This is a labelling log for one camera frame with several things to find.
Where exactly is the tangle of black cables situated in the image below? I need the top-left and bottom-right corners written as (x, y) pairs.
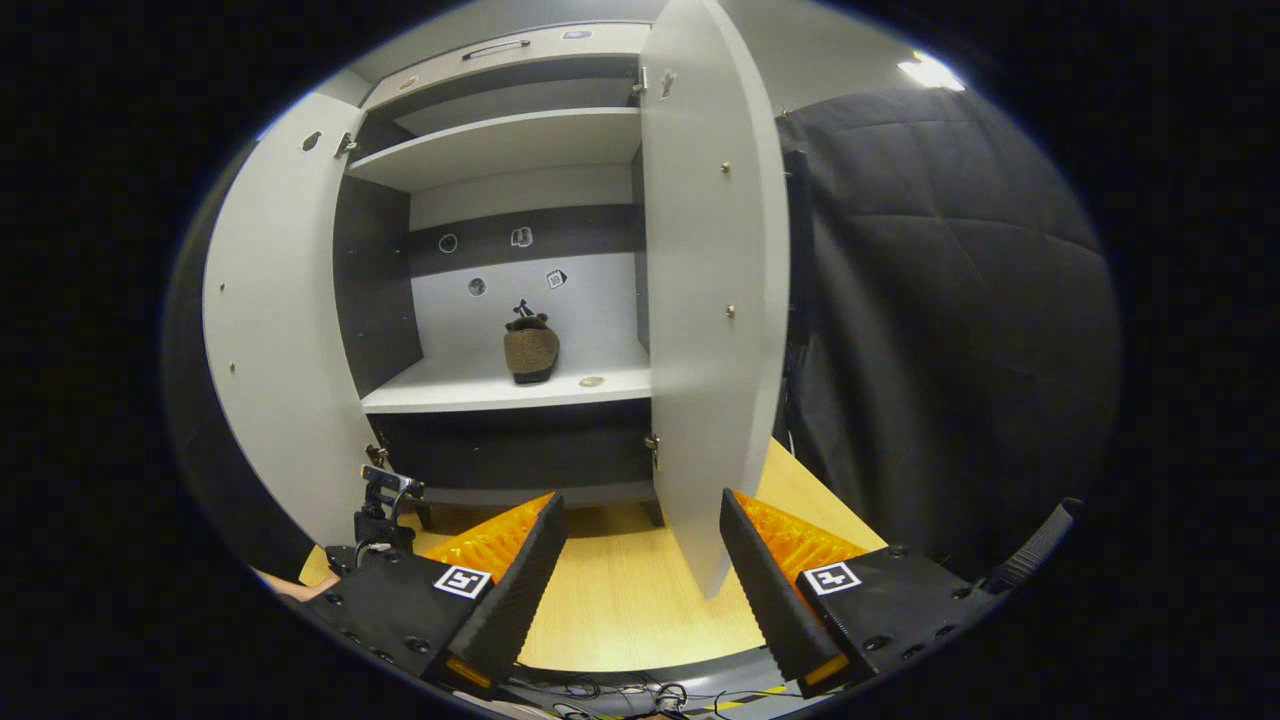
top-left (505, 672), bottom-right (721, 720)

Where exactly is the yellow black floor tape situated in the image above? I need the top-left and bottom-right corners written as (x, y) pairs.
top-left (700, 685), bottom-right (791, 714)

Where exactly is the brown fuzzy shoe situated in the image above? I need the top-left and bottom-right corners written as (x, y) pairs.
top-left (503, 313), bottom-right (561, 386)

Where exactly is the grey shoe cabinet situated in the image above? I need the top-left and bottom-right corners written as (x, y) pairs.
top-left (335, 20), bottom-right (666, 533)

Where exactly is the grey shoe cabinet door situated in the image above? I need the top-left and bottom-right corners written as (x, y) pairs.
top-left (638, 0), bottom-right (791, 599)
top-left (203, 92), bottom-right (379, 548)

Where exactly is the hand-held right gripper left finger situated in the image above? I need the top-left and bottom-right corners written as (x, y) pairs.
top-left (305, 490), bottom-right (569, 701)

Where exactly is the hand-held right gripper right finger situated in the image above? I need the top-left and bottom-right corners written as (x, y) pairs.
top-left (718, 488), bottom-right (1006, 701)

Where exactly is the ceiling light panel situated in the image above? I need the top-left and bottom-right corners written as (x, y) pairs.
top-left (897, 50), bottom-right (967, 94)

